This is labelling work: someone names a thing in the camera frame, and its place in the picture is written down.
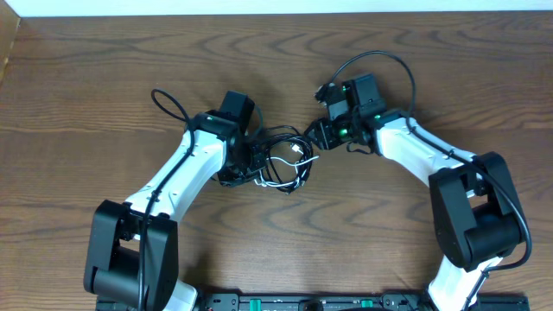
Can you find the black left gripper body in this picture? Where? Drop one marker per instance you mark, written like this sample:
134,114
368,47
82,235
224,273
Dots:
236,174

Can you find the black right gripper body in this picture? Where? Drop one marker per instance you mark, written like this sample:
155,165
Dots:
339,131

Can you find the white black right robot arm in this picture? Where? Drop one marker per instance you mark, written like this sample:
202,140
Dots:
479,223

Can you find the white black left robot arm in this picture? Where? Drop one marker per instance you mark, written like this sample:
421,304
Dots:
132,255

